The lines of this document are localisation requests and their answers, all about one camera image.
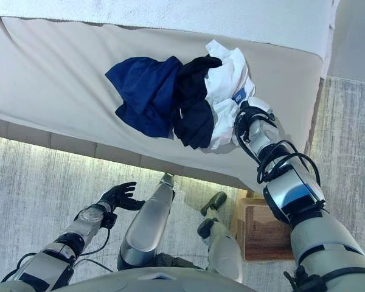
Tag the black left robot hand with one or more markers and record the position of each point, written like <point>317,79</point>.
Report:
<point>118,197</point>

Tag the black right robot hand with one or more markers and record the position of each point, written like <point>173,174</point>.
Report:
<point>258,111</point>

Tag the blue label tag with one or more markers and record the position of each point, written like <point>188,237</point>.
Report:
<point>238,96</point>

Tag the white garment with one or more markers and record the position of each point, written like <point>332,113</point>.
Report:
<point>228,76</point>

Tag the black garment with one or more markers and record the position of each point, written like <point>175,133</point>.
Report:
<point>194,121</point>

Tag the blue shirt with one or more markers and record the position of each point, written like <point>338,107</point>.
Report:
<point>146,88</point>

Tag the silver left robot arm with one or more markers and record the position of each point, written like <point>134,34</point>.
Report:
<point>64,240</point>

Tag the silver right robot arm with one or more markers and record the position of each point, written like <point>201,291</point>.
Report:
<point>295,188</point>

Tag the upholstered bed base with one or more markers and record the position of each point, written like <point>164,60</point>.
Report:
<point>27,130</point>

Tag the brown wicker basket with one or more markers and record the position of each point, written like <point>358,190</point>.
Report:
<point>261,231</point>

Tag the grey robot torso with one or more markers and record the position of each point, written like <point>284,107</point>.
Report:
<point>140,283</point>

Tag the white duvet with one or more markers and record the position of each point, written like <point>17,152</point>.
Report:
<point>170,12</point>

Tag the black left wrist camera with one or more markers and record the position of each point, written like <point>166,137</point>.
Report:
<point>109,220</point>

